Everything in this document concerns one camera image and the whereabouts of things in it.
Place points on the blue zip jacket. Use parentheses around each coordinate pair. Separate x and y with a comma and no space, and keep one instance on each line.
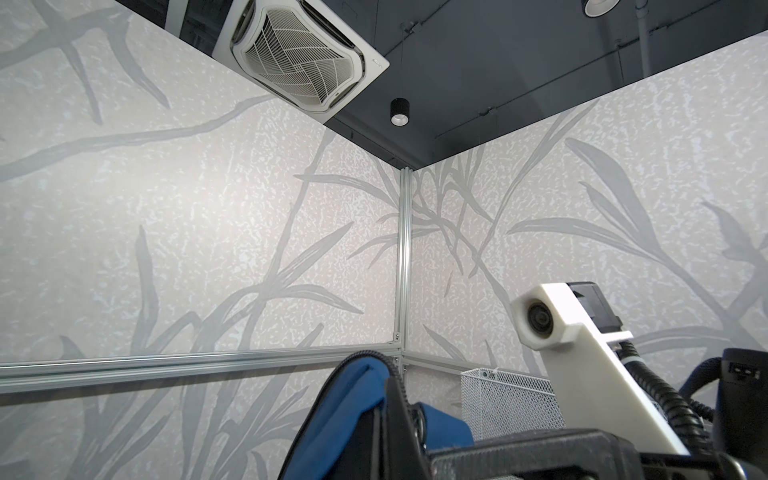
(341,436)

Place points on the white ceiling lamp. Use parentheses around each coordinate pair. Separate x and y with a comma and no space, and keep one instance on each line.
(598,8)

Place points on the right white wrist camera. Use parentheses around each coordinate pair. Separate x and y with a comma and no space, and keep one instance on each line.
(593,388)

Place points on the ceiling air conditioner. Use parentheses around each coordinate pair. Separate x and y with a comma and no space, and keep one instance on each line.
(300,51)

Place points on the white wire mesh basket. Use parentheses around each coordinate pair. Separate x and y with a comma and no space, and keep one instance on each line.
(497,403)

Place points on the black ceiling spotlight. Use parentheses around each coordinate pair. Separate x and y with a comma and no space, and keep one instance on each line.
(399,112)

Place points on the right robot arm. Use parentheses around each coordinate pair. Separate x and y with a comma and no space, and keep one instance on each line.
(729,391)

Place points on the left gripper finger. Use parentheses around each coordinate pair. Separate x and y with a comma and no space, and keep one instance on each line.
(401,456)

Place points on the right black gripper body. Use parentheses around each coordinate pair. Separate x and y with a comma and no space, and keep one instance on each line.
(579,454)

